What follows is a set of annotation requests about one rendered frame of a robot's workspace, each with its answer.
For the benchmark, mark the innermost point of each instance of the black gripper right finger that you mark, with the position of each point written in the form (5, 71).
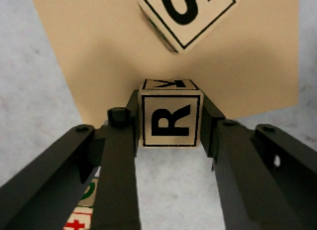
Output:
(253, 194)

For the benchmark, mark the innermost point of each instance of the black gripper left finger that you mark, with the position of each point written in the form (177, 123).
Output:
(44, 194)

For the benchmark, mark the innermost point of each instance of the tan square mat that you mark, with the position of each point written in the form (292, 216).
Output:
(247, 65)

